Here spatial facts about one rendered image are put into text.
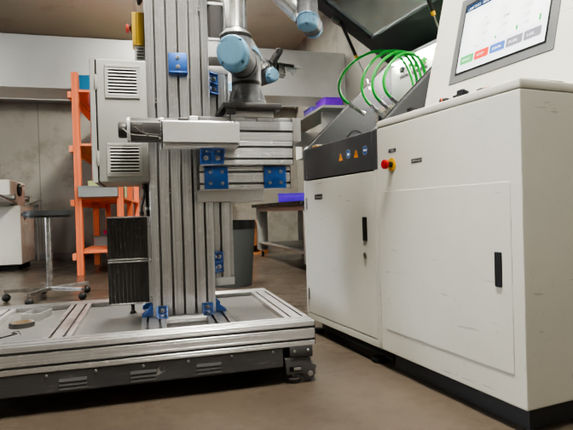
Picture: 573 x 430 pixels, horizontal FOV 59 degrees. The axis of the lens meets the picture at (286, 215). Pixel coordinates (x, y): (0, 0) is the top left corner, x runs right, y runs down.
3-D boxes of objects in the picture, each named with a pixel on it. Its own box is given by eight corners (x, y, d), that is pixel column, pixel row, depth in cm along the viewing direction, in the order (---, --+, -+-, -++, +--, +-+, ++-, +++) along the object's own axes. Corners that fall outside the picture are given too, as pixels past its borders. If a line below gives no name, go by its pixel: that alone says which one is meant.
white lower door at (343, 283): (308, 311, 263) (304, 181, 262) (312, 310, 264) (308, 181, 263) (376, 339, 203) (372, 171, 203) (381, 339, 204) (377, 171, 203)
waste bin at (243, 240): (254, 280, 466) (252, 219, 466) (260, 287, 423) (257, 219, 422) (205, 282, 459) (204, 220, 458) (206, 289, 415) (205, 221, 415)
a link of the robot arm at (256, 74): (264, 85, 201) (263, 52, 201) (257, 77, 188) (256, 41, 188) (235, 88, 203) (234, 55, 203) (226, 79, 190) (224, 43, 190)
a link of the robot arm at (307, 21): (321, 34, 185) (320, 4, 185) (317, 23, 174) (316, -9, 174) (299, 36, 186) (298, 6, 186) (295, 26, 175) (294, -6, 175)
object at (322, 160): (306, 180, 261) (305, 149, 261) (314, 180, 263) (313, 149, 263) (372, 170, 204) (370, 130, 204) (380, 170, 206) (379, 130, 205)
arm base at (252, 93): (231, 104, 187) (230, 77, 187) (225, 112, 202) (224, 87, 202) (270, 105, 191) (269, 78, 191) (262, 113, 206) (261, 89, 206)
